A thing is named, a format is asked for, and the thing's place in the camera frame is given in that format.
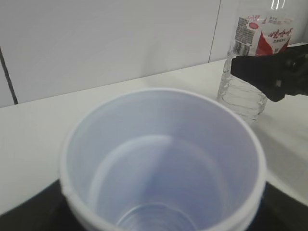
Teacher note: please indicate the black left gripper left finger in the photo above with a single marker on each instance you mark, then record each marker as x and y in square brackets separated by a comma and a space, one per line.
[46, 211]

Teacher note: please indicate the blue paper cup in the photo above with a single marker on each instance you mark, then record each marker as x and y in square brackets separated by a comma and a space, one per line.
[162, 160]

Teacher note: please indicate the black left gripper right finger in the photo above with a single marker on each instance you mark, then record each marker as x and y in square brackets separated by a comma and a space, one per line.
[280, 212]

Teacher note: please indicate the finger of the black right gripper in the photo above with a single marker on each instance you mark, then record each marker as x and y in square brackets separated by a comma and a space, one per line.
[277, 75]

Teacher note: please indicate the clear Wahaha water bottle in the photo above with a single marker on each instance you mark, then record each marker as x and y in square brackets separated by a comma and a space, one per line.
[262, 29]

